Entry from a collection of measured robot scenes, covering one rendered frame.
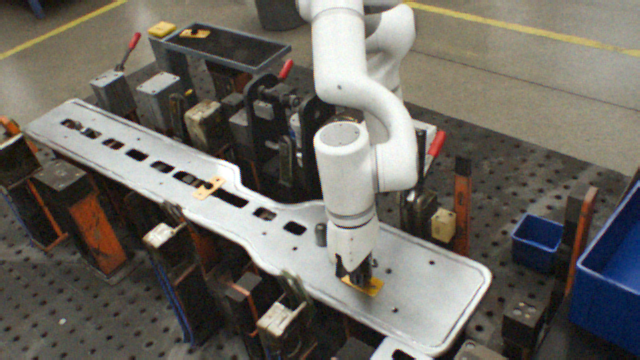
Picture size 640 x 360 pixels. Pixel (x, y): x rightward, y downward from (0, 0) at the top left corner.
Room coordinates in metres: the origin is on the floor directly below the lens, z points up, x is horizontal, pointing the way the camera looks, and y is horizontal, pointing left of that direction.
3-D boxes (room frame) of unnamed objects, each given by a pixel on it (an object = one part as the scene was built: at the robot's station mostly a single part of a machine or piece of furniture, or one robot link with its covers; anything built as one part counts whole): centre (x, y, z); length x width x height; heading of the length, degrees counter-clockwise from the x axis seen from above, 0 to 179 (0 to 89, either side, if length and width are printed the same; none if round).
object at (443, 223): (0.80, -0.22, 0.88); 0.04 x 0.04 x 0.36; 46
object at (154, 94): (1.44, 0.37, 0.90); 0.13 x 0.10 x 0.41; 136
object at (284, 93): (1.17, 0.04, 0.94); 0.18 x 0.13 x 0.49; 46
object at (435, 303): (1.10, 0.27, 1.00); 1.38 x 0.22 x 0.02; 46
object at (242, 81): (1.49, 0.19, 0.92); 0.10 x 0.08 x 0.45; 46
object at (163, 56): (1.67, 0.37, 0.92); 0.08 x 0.08 x 0.44; 46
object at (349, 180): (0.73, -0.05, 1.28); 0.09 x 0.08 x 0.13; 81
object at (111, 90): (1.62, 0.56, 0.88); 0.11 x 0.10 x 0.36; 136
